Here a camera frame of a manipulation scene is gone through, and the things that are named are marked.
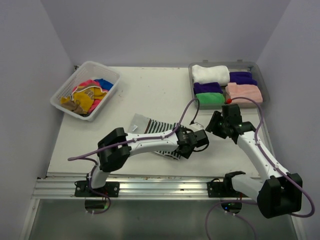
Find green white striped towel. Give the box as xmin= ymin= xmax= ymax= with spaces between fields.
xmin=127 ymin=113 xmax=191 ymax=161

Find yellow brown towel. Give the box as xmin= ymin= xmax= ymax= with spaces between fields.
xmin=60 ymin=84 xmax=108 ymax=115

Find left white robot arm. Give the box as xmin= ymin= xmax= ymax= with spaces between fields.
xmin=74 ymin=127 xmax=209 ymax=199

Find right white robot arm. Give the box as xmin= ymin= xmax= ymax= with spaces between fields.
xmin=205 ymin=104 xmax=303 ymax=219

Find pink rolled towel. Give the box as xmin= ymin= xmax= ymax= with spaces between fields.
xmin=225 ymin=82 xmax=263 ymax=104

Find green rolled towel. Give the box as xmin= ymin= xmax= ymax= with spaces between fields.
xmin=195 ymin=92 xmax=225 ymax=105

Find purple rolled towel front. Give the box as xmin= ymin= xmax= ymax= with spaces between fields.
xmin=193 ymin=82 xmax=223 ymax=95

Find purple rolled towel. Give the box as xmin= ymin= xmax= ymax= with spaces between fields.
xmin=193 ymin=82 xmax=223 ymax=95
xmin=229 ymin=71 xmax=258 ymax=86

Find purple rolled towel back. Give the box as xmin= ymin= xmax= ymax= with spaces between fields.
xmin=229 ymin=71 xmax=258 ymax=86

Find white rolled towel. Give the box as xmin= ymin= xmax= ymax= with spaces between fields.
xmin=191 ymin=64 xmax=230 ymax=86

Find grey plastic tray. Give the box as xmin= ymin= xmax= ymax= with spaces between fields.
xmin=188 ymin=61 xmax=270 ymax=110

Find blue towel in basket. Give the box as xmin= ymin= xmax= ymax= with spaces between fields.
xmin=94 ymin=78 xmax=114 ymax=91

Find white perforated plastic basket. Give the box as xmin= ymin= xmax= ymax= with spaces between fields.
xmin=50 ymin=61 xmax=121 ymax=122

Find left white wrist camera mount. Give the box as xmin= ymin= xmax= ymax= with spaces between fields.
xmin=190 ymin=122 xmax=204 ymax=131

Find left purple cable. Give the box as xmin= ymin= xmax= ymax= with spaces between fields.
xmin=67 ymin=97 xmax=201 ymax=215

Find aluminium mounting rail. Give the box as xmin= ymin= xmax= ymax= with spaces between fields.
xmin=31 ymin=174 xmax=214 ymax=200

